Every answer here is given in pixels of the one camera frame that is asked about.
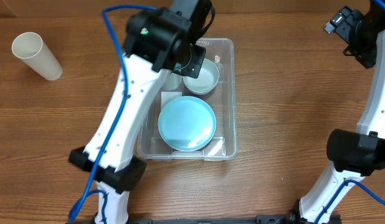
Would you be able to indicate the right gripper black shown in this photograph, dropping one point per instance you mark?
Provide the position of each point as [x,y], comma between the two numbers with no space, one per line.
[365,56]

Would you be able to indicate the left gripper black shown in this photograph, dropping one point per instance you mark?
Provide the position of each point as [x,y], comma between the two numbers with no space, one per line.
[193,65]

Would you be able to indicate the grey bowl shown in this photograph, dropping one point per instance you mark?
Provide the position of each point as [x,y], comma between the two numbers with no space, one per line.
[208,76]

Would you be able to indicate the cream cup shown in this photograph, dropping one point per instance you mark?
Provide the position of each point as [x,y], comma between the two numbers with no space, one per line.
[32,50]
[172,82]

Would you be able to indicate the light blue plate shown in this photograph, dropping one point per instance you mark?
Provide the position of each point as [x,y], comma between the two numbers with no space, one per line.
[187,123]

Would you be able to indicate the light blue bowl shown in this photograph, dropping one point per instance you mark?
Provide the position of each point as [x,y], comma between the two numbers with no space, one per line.
[199,91]

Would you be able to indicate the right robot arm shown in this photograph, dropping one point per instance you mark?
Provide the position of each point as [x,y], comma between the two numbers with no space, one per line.
[352,155]

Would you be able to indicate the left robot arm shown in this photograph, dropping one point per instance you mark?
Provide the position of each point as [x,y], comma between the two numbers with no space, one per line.
[159,42]

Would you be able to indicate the clear plastic storage bin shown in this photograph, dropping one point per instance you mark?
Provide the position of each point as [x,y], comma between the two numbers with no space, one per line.
[223,145]

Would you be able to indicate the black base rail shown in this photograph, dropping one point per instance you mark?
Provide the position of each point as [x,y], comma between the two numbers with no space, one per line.
[259,219]

